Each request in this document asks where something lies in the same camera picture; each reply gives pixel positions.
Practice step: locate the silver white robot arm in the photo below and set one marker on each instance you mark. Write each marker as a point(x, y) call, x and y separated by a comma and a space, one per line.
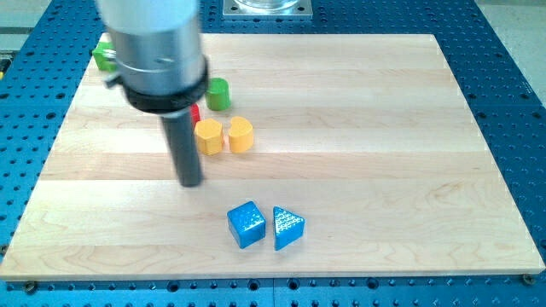
point(160, 62)

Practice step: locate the yellow heart-shaped block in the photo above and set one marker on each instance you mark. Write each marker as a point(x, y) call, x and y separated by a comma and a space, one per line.
point(241, 137)

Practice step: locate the yellow hexagon block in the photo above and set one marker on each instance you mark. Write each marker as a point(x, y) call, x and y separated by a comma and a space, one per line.
point(209, 136)

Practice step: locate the blue cube block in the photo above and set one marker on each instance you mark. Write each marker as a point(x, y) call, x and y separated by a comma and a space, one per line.
point(247, 224)

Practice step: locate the blue triangle block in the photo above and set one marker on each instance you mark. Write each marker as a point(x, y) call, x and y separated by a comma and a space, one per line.
point(288, 227)

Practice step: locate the green cylinder block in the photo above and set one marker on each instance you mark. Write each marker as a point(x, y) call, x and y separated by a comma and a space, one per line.
point(217, 94)

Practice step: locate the red block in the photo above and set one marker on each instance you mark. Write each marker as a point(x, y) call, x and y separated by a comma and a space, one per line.
point(195, 114)

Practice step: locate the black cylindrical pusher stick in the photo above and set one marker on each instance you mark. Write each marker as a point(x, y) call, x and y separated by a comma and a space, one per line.
point(180, 138)

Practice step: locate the green block at corner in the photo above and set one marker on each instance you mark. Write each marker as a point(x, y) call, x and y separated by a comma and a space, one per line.
point(105, 56)

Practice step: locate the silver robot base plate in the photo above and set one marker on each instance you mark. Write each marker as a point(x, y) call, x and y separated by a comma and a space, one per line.
point(267, 9)

